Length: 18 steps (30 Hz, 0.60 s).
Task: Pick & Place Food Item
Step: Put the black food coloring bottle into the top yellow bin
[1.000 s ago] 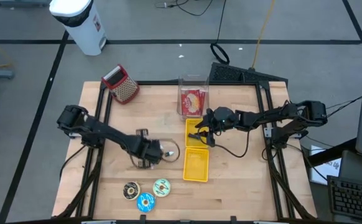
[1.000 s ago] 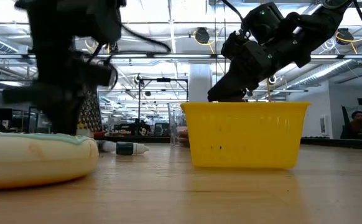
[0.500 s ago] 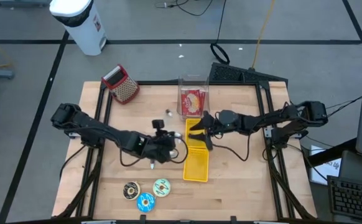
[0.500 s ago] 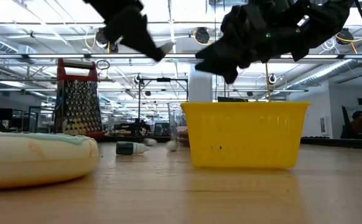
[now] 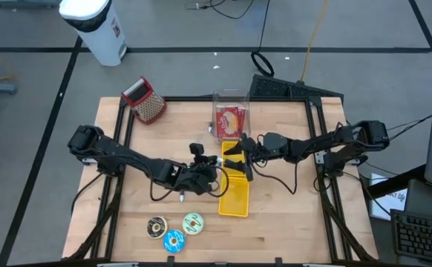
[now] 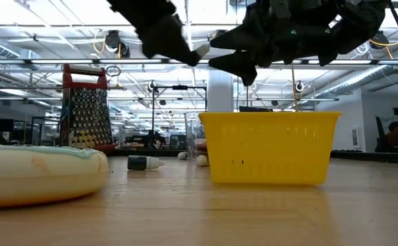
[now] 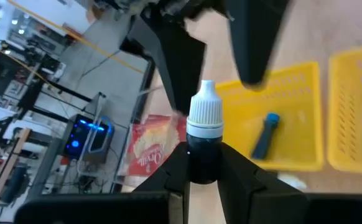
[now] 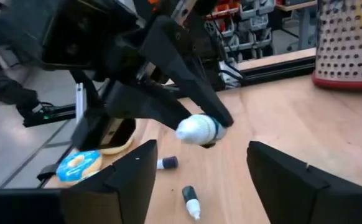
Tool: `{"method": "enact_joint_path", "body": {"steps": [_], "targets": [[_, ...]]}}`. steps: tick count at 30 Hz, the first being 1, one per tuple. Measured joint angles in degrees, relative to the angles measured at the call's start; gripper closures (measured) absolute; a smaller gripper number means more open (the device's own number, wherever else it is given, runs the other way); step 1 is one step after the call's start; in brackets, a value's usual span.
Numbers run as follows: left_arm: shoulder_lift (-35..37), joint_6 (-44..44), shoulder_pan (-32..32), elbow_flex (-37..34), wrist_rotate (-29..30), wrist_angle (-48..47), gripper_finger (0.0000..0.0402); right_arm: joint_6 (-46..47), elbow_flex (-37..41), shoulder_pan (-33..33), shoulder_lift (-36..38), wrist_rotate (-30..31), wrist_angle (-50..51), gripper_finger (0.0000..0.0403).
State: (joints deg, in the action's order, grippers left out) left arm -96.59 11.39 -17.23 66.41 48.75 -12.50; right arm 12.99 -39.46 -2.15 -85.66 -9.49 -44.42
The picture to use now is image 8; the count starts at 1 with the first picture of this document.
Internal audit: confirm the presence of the teal dropper bottle white cap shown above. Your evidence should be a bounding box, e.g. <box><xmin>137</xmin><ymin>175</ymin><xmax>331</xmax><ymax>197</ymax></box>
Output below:
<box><xmin>182</xmin><ymin>185</ymin><xmax>202</xmax><ymax>222</ymax></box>

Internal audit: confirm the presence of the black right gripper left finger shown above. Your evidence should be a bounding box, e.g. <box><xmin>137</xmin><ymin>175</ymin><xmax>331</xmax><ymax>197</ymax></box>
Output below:
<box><xmin>60</xmin><ymin>139</ymin><xmax>159</xmax><ymax>224</ymax></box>

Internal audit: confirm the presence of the white glue bottle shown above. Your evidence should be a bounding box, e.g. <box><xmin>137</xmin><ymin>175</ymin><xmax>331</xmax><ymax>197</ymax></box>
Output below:
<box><xmin>175</xmin><ymin>113</ymin><xmax>228</xmax><ymax>147</ymax></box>

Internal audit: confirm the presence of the blue frosted toy donut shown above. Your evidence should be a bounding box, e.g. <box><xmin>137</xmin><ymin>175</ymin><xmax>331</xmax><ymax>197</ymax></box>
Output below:
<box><xmin>55</xmin><ymin>149</ymin><xmax>104</xmax><ymax>183</ymax></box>

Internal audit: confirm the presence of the purple dropper bottle white cap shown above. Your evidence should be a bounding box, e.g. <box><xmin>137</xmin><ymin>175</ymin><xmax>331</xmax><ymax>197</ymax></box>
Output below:
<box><xmin>155</xmin><ymin>156</ymin><xmax>180</xmax><ymax>171</ymax></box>

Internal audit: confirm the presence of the red metal cheese grater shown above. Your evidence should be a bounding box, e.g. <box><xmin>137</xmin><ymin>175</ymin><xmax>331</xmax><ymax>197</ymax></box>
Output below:
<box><xmin>311</xmin><ymin>0</ymin><xmax>362</xmax><ymax>92</ymax></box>

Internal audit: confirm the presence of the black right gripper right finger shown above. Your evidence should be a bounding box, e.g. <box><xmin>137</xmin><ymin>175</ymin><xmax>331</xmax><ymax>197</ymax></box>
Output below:
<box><xmin>247</xmin><ymin>141</ymin><xmax>362</xmax><ymax>224</ymax></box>

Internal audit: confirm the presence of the chocolate frosted toy donut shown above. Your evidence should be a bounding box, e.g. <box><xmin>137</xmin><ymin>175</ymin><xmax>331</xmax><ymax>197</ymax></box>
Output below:
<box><xmin>100</xmin><ymin>118</ymin><xmax>137</xmax><ymax>156</ymax></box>

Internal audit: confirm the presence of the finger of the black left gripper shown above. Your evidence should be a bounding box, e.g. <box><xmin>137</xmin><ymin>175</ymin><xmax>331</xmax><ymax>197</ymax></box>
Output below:
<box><xmin>105</xmin><ymin>81</ymin><xmax>193</xmax><ymax>131</ymax></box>
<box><xmin>142</xmin><ymin>17</ymin><xmax>234</xmax><ymax>128</ymax></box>

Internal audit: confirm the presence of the black aluminium table frame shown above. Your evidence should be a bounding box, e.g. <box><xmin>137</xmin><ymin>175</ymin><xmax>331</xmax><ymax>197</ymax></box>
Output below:
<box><xmin>22</xmin><ymin>55</ymin><xmax>317</xmax><ymax>129</ymax></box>

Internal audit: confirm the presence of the parts bin rack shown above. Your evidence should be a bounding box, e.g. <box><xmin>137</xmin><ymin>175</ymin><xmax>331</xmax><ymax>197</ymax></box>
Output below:
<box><xmin>204</xmin><ymin>0</ymin><xmax>277</xmax><ymax>63</ymax></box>

